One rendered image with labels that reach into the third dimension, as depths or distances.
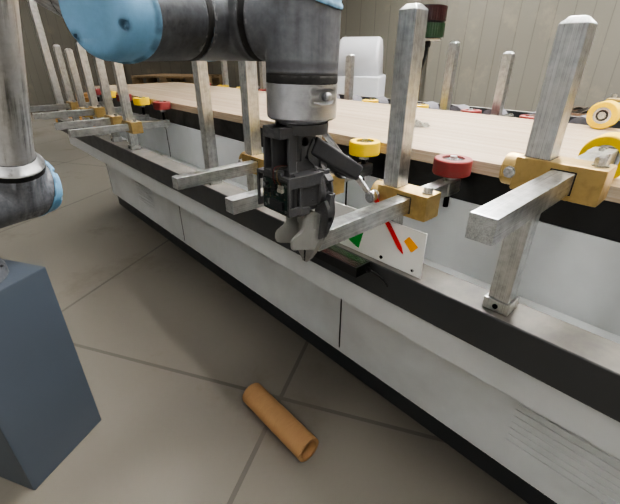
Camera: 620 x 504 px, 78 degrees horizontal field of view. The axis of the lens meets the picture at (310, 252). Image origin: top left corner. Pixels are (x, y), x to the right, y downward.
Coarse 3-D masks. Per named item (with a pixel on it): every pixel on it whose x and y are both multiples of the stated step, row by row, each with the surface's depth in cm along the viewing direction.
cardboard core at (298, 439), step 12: (252, 384) 133; (252, 396) 130; (264, 396) 129; (252, 408) 128; (264, 408) 125; (276, 408) 124; (264, 420) 124; (276, 420) 121; (288, 420) 120; (276, 432) 120; (288, 432) 117; (300, 432) 116; (288, 444) 116; (300, 444) 113; (312, 444) 119; (300, 456) 113
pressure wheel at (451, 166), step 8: (440, 160) 80; (448, 160) 80; (456, 160) 81; (464, 160) 80; (472, 160) 80; (432, 168) 84; (440, 168) 81; (448, 168) 80; (456, 168) 79; (464, 168) 79; (440, 176) 81; (448, 176) 80; (456, 176) 80; (464, 176) 80; (448, 200) 86
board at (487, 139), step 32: (160, 96) 208; (192, 96) 208; (224, 96) 208; (352, 128) 118; (384, 128) 118; (416, 128) 118; (448, 128) 118; (480, 128) 118; (512, 128) 118; (576, 128) 118; (608, 128) 118; (480, 160) 83; (608, 192) 67
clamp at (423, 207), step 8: (376, 184) 79; (384, 184) 77; (408, 184) 77; (384, 192) 77; (392, 192) 75; (400, 192) 74; (408, 192) 73; (416, 192) 73; (440, 192) 73; (416, 200) 72; (424, 200) 71; (432, 200) 72; (416, 208) 72; (424, 208) 71; (432, 208) 73; (408, 216) 74; (416, 216) 73; (424, 216) 72; (432, 216) 74
